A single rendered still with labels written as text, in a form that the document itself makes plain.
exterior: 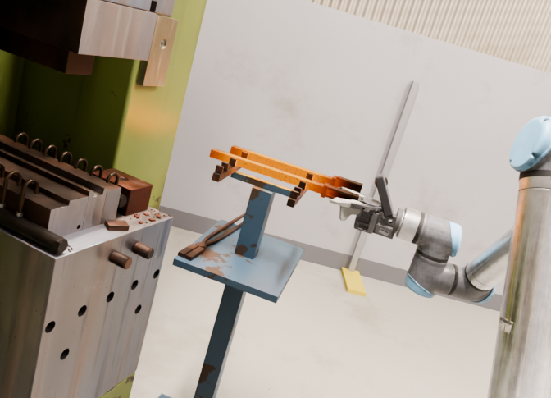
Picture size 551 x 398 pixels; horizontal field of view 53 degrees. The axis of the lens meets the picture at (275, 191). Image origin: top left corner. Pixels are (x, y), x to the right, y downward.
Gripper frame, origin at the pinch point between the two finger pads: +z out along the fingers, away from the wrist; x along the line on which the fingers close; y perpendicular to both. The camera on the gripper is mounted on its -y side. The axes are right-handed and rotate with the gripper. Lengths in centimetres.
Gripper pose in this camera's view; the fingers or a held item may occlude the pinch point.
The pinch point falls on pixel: (333, 191)
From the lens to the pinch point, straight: 155.6
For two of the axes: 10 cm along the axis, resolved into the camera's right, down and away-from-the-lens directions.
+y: -2.7, 9.2, 2.7
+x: 2.1, -2.2, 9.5
